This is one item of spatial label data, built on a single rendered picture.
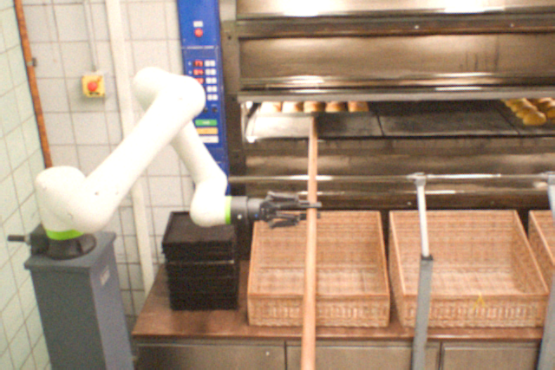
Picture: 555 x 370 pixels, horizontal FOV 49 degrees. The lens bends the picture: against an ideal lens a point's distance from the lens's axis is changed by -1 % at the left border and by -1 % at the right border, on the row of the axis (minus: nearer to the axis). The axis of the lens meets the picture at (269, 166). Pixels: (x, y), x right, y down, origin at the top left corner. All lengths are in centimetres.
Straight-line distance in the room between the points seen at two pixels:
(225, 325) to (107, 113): 103
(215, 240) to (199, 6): 93
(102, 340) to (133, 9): 132
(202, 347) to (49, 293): 82
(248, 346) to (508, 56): 155
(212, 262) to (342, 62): 96
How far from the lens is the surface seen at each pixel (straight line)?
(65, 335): 200
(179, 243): 245
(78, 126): 281
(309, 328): 148
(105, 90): 264
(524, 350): 263
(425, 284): 230
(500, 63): 266
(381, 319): 249
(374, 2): 251
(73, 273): 186
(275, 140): 266
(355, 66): 255
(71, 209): 166
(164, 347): 258
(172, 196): 282
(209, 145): 266
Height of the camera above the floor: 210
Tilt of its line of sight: 23 degrees down
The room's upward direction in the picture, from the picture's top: 2 degrees counter-clockwise
